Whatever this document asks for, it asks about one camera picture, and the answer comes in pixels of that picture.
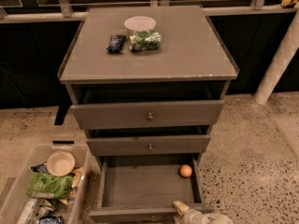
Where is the cream bowl in bin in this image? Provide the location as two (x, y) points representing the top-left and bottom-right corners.
(47, 151), (75, 176)

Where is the grey drawer cabinet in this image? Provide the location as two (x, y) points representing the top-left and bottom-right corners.
(57, 5), (240, 175)

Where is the grey drawer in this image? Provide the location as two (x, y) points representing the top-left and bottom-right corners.
(87, 135), (210, 156)
(71, 100), (224, 130)
(91, 154), (212, 223)

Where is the blue packet in bin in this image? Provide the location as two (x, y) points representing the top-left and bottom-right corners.
(38, 217), (64, 224)

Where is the yellow object on ledge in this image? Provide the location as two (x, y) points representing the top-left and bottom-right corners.
(281, 0), (298, 7)

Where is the green snack bag on cabinet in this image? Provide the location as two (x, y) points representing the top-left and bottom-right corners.
(129, 30), (162, 52)

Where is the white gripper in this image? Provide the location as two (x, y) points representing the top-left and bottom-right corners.
(172, 201), (207, 224)

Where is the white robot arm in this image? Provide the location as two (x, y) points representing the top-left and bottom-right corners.
(172, 201), (234, 224)

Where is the grey top drawer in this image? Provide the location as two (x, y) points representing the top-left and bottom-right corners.
(71, 100), (224, 130)

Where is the metal railing frame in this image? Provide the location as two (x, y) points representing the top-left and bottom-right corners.
(0, 0), (299, 24)

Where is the grey bottom drawer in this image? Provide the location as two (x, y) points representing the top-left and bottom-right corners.
(91, 154), (212, 223)

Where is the white diagonal pillar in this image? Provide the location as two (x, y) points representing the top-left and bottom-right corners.
(253, 11), (299, 105)

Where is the clear plastic storage bin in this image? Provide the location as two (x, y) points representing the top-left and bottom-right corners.
(0, 145), (91, 224)

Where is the white packet in bin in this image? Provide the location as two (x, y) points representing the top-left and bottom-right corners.
(17, 199), (55, 224)

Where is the dark blue snack packet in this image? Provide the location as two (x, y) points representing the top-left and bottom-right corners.
(107, 35), (126, 53)

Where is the grey middle drawer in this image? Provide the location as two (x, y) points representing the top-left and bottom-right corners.
(87, 135), (210, 156)

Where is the green chip bag in bin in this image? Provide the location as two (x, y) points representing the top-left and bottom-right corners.
(26, 173), (73, 199)

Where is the white plastic bowl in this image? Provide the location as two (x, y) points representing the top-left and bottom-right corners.
(124, 16), (156, 35)

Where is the orange ball in drawer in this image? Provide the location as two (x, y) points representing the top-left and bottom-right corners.
(179, 164), (192, 178)

